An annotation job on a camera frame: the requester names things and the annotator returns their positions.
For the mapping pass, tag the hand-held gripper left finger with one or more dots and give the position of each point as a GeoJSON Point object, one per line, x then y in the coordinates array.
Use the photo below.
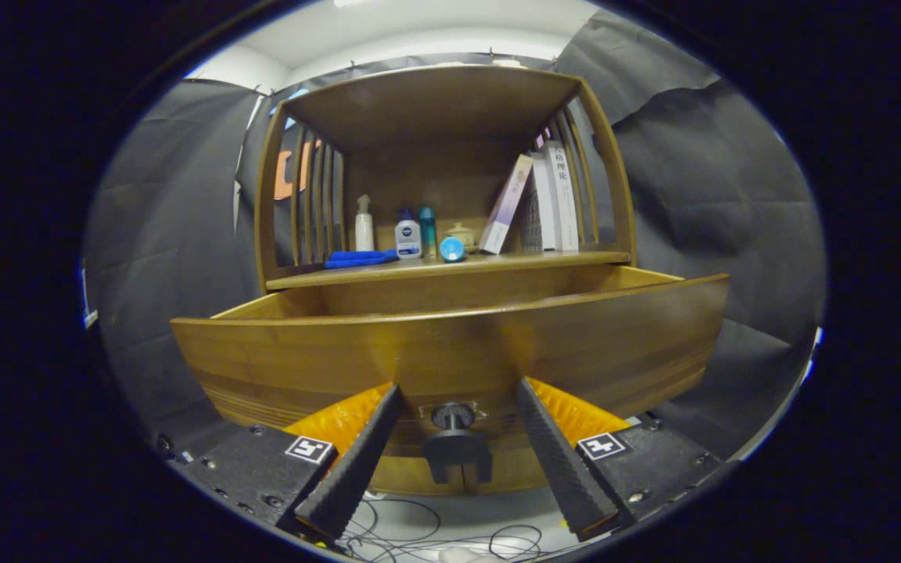
{"type": "Point", "coordinates": [357, 461]}

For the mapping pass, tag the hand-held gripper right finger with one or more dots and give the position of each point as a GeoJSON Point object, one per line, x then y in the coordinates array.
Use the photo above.
{"type": "Point", "coordinates": [556, 461]}

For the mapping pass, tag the wooden drawer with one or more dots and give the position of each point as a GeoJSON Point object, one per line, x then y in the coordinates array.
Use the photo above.
{"type": "Point", "coordinates": [450, 352]}

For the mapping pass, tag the blue gradient tube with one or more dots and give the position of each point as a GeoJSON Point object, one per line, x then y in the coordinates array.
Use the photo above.
{"type": "Point", "coordinates": [452, 249]}

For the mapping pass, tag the wooden cabinet door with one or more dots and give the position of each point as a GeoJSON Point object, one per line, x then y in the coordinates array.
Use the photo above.
{"type": "Point", "coordinates": [517, 473]}
{"type": "Point", "coordinates": [400, 475]}

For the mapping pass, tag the wooden countertop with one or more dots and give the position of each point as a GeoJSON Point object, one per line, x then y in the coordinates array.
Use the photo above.
{"type": "Point", "coordinates": [497, 262]}

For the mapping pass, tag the wooden cabinet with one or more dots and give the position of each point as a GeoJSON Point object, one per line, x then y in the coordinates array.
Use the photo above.
{"type": "Point", "coordinates": [435, 105]}

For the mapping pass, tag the blue folded cloth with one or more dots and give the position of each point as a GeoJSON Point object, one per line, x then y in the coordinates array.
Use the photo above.
{"type": "Point", "coordinates": [360, 259]}

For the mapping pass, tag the white pump bottle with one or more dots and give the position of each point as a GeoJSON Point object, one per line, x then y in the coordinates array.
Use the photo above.
{"type": "Point", "coordinates": [364, 233]}

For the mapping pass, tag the white bottle with blue cap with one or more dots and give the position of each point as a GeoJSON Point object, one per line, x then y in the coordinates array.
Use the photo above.
{"type": "Point", "coordinates": [408, 238]}

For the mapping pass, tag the teal bottle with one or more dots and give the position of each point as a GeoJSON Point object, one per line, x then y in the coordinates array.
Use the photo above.
{"type": "Point", "coordinates": [428, 233]}

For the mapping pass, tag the grey patterned book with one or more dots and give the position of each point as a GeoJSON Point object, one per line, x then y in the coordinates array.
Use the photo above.
{"type": "Point", "coordinates": [530, 219]}

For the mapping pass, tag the beige lidded teacup with saucer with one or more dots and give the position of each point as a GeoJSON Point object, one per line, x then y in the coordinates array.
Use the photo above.
{"type": "Point", "coordinates": [462, 232]}

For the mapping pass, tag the plain white book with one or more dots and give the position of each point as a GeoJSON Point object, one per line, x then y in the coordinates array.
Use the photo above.
{"type": "Point", "coordinates": [544, 203]}

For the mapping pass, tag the pink and white book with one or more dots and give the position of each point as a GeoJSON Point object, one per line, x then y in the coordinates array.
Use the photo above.
{"type": "Point", "coordinates": [505, 207]}

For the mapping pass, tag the white book with black print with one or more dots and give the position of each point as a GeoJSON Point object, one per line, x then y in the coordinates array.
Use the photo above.
{"type": "Point", "coordinates": [564, 195]}

